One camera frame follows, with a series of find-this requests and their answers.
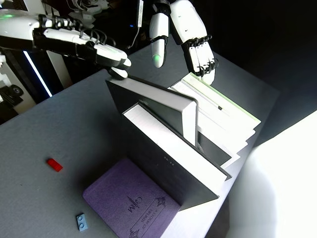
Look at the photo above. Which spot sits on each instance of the black camera on stand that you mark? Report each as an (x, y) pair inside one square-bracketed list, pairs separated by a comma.
[(13, 92)]

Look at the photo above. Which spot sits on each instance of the grey table cloth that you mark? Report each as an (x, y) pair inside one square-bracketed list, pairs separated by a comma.
[(49, 124)]

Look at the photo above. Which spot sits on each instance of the blue toy brick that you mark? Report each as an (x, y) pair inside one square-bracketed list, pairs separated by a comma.
[(82, 222)]

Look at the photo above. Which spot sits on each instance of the dark book with white spine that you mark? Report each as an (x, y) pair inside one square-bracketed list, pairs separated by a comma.
[(148, 99)]

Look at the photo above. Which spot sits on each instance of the green cover book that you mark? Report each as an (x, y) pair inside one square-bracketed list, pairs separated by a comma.
[(235, 109)]

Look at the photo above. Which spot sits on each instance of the red toy block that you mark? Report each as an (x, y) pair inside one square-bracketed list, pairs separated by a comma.
[(55, 165)]

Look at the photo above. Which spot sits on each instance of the purple notebook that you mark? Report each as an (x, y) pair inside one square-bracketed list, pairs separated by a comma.
[(128, 198)]

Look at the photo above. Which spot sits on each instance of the large dark hardcover book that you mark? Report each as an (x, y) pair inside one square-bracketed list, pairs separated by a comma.
[(161, 168)]

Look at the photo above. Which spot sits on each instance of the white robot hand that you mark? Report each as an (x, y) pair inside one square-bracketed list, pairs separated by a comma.
[(188, 22), (62, 36)]

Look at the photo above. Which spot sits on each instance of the glowing light strip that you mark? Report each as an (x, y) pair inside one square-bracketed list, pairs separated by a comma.
[(37, 73)]

